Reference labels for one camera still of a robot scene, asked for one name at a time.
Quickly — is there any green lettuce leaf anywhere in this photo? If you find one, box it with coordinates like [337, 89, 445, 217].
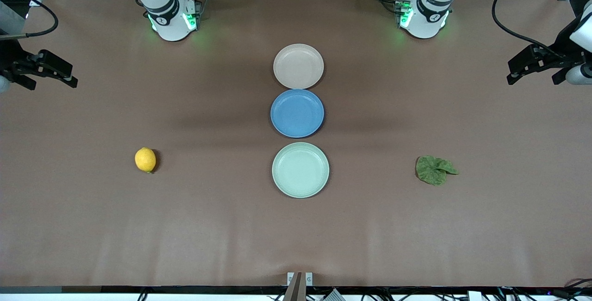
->
[415, 155, 460, 186]

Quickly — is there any yellow lemon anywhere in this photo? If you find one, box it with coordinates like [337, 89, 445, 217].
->
[135, 147, 157, 173]

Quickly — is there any beige round plate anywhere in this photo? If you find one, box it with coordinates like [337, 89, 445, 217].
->
[273, 43, 325, 90]

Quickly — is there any blue round plate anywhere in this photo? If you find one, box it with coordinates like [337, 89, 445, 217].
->
[270, 89, 325, 139]

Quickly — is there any pale green round plate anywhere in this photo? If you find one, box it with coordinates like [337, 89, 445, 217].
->
[271, 142, 330, 199]

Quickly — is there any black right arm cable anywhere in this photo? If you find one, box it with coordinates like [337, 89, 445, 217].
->
[0, 0, 60, 38]

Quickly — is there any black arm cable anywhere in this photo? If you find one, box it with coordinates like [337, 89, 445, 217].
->
[491, 0, 561, 57]
[0, 0, 60, 38]

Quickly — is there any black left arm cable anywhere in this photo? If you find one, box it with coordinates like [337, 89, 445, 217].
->
[491, 0, 561, 57]

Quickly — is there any metal table edge bracket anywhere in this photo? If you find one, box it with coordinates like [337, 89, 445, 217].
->
[283, 271, 314, 301]

